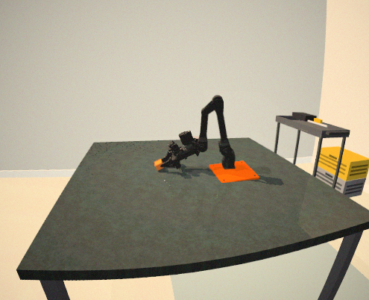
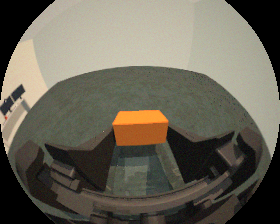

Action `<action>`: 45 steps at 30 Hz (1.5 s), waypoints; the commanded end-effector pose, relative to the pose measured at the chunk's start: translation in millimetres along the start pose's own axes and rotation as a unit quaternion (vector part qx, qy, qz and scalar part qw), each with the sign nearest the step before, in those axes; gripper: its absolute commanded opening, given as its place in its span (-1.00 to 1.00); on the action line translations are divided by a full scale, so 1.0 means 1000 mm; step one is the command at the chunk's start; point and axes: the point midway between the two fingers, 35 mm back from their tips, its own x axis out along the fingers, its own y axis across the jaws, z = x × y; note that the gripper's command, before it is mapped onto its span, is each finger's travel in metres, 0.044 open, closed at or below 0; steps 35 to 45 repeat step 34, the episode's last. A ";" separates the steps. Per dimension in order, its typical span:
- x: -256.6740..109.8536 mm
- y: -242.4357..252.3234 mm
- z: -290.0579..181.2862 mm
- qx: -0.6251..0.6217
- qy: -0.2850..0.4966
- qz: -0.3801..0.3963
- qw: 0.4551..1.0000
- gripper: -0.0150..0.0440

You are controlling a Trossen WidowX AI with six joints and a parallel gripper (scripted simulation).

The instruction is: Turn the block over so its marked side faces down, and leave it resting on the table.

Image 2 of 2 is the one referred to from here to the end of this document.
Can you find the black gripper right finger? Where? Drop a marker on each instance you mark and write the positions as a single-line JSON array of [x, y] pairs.
[[191, 151]]

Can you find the orange block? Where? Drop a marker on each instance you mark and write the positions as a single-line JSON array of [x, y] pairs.
[[132, 128]]

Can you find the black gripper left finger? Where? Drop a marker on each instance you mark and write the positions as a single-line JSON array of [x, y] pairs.
[[92, 157]]

